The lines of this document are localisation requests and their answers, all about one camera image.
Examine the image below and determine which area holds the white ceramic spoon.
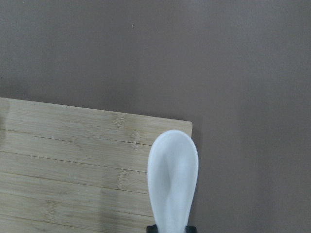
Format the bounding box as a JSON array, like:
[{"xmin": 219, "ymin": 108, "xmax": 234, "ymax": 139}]
[{"xmin": 147, "ymin": 130, "xmax": 199, "ymax": 233}]

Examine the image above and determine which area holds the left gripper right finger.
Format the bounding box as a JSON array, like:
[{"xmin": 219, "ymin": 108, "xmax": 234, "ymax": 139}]
[{"xmin": 185, "ymin": 226, "xmax": 197, "ymax": 233}]

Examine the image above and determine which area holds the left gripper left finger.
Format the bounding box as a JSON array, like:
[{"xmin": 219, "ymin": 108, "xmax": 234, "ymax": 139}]
[{"xmin": 146, "ymin": 225, "xmax": 158, "ymax": 233}]

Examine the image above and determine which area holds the bamboo cutting board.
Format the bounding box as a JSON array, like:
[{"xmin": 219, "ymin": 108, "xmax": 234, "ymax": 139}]
[{"xmin": 0, "ymin": 98, "xmax": 192, "ymax": 233}]

